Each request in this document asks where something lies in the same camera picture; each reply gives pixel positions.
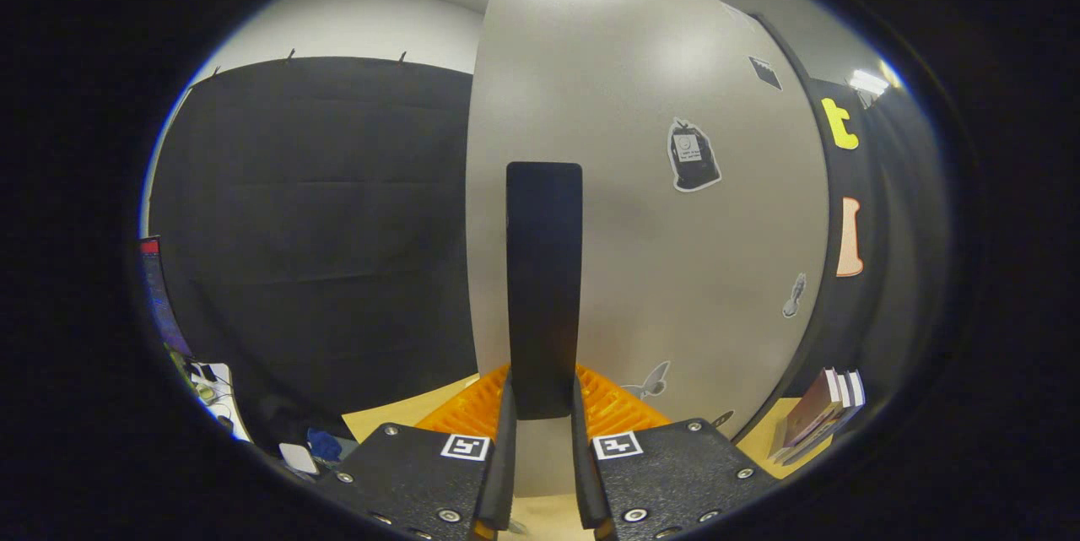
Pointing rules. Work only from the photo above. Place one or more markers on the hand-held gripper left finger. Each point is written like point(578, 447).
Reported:
point(504, 457)

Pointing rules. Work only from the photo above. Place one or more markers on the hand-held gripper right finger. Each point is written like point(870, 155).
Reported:
point(586, 473)

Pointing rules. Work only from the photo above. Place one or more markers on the beige cabinet door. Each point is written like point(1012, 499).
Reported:
point(641, 271)

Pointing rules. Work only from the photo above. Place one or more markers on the blue cloth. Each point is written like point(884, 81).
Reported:
point(325, 444)

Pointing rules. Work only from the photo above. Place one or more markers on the white flat box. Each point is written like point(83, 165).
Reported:
point(299, 458)

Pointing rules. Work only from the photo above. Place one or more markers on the dark grey cabinet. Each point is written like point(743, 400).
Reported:
point(791, 385)

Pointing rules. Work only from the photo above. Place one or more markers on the grey book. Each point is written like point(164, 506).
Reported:
point(844, 389)

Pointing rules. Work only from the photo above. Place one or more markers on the black backdrop cloth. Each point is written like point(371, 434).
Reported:
point(321, 212)

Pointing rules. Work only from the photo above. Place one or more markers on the dark panel with red top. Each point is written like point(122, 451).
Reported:
point(160, 296)

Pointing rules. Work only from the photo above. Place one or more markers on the ceiling light panel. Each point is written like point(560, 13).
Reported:
point(869, 82)

